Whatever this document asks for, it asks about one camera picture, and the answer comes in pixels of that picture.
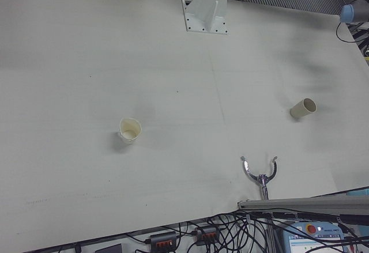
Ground white paper cup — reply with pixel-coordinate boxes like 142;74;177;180
118;117;143;145

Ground beige paper cup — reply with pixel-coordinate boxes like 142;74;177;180
289;97;317;120

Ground metal claw grabber tool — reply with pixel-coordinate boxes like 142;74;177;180
239;156;279;201

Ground black orange power strip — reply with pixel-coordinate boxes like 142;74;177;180
149;231;178;250
194;225;221;246

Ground black flat box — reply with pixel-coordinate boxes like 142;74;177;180
95;243;123;253

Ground teach pendant with red button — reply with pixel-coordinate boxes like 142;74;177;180
281;220;351;253

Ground white mounting bracket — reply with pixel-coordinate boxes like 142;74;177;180
181;0;230;36

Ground tangled black cables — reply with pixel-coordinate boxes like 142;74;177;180
123;210;292;253

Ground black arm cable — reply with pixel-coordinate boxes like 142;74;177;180
335;19;359;44

